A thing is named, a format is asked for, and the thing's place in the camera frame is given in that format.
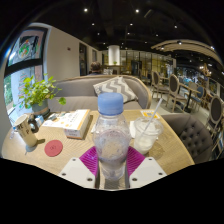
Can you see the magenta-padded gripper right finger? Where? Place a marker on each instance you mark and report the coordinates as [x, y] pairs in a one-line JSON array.
[[146, 170]]

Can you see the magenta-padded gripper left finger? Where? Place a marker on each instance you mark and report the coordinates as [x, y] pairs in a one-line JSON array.
[[78, 171]]

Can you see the clear blue-capped water bottle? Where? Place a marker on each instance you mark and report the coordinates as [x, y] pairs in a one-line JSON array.
[[111, 140]]

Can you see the flat round red coaster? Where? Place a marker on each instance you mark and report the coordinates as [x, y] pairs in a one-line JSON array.
[[53, 148]]

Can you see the clear plastic cup with straw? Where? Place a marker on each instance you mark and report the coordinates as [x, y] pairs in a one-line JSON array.
[[146, 133]]

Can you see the white and orange box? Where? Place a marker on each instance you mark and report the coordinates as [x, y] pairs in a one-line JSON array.
[[71, 121]]

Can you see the grey tufted chair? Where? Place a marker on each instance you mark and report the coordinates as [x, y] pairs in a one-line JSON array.
[[186, 135]]

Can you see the yellow card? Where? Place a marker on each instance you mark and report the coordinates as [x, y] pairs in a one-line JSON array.
[[148, 114]]

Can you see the white printed mug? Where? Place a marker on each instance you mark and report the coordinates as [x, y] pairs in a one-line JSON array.
[[25, 131]]

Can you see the grey wood-framed sofa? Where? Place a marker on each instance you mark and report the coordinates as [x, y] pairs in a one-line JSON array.
[[73, 91]]

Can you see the group of dining chairs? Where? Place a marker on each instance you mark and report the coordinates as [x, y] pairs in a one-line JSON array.
[[175, 88]]

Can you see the grey chevron cushion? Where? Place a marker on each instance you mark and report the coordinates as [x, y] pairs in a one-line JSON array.
[[115, 87]]

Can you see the green potted plant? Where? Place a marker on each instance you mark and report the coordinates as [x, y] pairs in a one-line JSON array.
[[38, 91]]

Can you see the person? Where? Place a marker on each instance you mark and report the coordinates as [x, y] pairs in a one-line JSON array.
[[95, 67]]

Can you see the round colourful window sticker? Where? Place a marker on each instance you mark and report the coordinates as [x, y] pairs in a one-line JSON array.
[[25, 48]]

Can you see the group of ceiling lights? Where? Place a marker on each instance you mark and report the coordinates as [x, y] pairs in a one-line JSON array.
[[136, 11]]

